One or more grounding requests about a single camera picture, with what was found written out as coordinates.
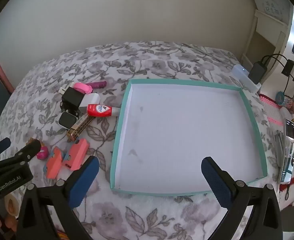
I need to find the grey floral blanket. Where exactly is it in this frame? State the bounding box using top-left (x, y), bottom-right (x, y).
top-left (0, 41), bottom-right (288, 240)

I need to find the black power adapter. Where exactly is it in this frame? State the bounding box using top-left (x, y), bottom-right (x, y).
top-left (248, 60), bottom-right (265, 85)

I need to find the white power strip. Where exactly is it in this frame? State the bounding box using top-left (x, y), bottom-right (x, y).
top-left (232, 64), bottom-right (261, 94)

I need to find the orange blue puzzle block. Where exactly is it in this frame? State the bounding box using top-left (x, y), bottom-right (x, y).
top-left (46, 147), bottom-right (64, 179)
top-left (63, 138), bottom-right (90, 172)

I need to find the black charger block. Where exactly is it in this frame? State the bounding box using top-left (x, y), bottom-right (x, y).
top-left (62, 88), bottom-right (85, 107)

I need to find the pink watch band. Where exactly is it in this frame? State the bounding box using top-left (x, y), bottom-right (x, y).
top-left (73, 82), bottom-right (93, 94)

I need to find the teal shallow cardboard box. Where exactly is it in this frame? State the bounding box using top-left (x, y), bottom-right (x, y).
top-left (110, 79), bottom-right (268, 196)

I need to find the black cable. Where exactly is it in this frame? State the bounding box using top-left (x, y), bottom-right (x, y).
top-left (261, 54), bottom-right (288, 66)

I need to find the purple translucent lighter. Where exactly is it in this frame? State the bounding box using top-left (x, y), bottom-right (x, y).
top-left (85, 81), bottom-right (107, 89)

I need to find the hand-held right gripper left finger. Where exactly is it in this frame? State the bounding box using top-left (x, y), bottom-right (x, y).
top-left (16, 156), bottom-right (100, 240)

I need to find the pink board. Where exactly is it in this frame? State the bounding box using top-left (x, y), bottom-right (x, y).
top-left (0, 60), bottom-right (14, 94)

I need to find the pink red crocheted mat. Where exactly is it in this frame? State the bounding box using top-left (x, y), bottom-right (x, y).
top-left (259, 94), bottom-right (294, 205)

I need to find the pink brown toy dog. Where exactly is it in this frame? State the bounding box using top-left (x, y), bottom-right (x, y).
top-left (28, 138), bottom-right (48, 160)

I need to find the blue patterned tape roll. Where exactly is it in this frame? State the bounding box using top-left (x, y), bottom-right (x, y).
top-left (275, 91), bottom-right (291, 105)

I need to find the beige tape roll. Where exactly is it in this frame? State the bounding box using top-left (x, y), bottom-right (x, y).
top-left (4, 195), bottom-right (19, 217)

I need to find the white smartwatch with black screen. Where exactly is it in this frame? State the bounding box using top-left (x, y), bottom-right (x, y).
top-left (59, 112), bottom-right (79, 130)

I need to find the black toy car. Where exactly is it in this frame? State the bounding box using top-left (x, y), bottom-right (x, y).
top-left (60, 101), bottom-right (80, 118)

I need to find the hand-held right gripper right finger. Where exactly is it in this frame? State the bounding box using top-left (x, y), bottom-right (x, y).
top-left (201, 157), bottom-right (283, 240)

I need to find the red white glue bottle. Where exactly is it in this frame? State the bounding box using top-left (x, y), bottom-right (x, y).
top-left (87, 104), bottom-right (121, 117)

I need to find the smartphone with shiny screen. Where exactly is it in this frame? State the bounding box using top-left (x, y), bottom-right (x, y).
top-left (278, 118), bottom-right (294, 183)

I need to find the white charger block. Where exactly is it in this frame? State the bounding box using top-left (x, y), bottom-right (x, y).
top-left (79, 93), bottom-right (100, 113)

